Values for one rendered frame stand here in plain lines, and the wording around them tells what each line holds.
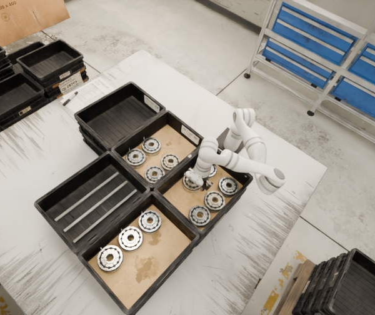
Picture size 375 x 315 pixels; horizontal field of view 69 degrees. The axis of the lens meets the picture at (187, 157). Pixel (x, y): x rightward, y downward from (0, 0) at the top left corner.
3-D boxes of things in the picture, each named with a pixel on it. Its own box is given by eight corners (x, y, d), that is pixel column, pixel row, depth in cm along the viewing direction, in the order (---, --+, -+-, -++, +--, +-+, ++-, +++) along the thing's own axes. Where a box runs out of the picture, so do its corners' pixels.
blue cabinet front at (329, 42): (262, 54, 288) (283, 0, 242) (323, 89, 269) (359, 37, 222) (260, 55, 287) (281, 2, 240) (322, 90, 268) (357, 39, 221)
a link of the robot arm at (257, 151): (274, 198, 119) (255, 154, 135) (289, 186, 113) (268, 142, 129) (258, 195, 115) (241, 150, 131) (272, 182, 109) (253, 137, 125)
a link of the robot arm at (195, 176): (184, 175, 120) (185, 168, 115) (199, 160, 126) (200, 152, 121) (200, 187, 118) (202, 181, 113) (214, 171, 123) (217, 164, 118)
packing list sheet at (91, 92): (97, 75, 190) (97, 75, 190) (120, 92, 184) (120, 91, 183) (57, 99, 174) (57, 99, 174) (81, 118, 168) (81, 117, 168)
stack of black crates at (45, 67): (73, 80, 262) (60, 37, 224) (94, 96, 254) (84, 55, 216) (35, 101, 243) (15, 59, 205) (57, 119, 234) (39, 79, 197)
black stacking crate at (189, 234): (152, 200, 132) (152, 190, 122) (197, 244, 123) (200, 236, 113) (82, 262, 114) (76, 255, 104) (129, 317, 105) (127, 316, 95)
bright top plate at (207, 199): (213, 187, 134) (214, 187, 134) (229, 201, 131) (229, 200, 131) (199, 200, 130) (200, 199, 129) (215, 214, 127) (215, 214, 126)
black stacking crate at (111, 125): (132, 95, 168) (131, 81, 159) (165, 122, 160) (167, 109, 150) (77, 129, 150) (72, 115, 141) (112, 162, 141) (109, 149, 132)
